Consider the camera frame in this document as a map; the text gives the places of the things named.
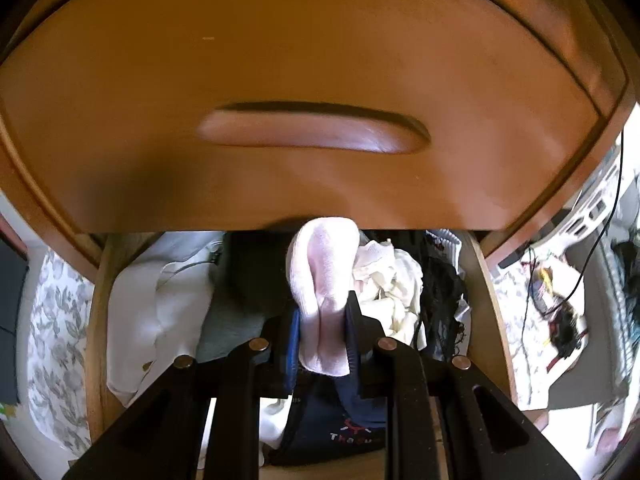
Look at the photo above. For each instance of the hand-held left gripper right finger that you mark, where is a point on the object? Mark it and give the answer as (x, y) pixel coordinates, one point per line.
(352, 355)

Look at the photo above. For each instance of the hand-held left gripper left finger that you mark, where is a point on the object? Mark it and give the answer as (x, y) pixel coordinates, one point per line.
(290, 355)

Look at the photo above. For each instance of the grey underwear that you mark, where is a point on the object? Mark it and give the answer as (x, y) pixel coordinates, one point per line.
(235, 325)

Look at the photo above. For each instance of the navy blue underwear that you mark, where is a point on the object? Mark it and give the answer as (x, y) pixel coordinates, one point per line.
(320, 425)

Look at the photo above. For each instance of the white garment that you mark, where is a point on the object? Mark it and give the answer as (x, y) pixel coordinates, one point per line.
(150, 320)

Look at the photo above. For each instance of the wooden drawer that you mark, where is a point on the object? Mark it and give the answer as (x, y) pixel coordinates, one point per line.
(300, 35)
(97, 360)

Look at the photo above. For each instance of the pale cream underwear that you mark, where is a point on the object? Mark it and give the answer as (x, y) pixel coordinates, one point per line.
(395, 290)

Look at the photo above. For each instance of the black lace underwear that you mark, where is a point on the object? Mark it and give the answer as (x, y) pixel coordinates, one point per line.
(440, 285)

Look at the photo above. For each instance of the wooden closed drawer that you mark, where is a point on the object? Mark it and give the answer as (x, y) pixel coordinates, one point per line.
(300, 35)

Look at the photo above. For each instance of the black tangled bundle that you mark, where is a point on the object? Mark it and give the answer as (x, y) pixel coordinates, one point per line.
(565, 330)

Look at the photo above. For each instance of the grey floral bed sheet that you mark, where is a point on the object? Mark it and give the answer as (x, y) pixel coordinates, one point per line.
(55, 335)

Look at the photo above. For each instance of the grey fabric seat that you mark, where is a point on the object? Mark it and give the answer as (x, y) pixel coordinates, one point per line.
(600, 310)

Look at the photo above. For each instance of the dark blue cabinet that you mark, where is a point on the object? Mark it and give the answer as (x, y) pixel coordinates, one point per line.
(12, 310)

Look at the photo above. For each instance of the green printed packet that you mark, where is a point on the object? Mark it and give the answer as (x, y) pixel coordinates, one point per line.
(6, 410)

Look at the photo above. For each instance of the wooden nightstand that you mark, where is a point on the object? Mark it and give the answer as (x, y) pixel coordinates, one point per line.
(575, 10)

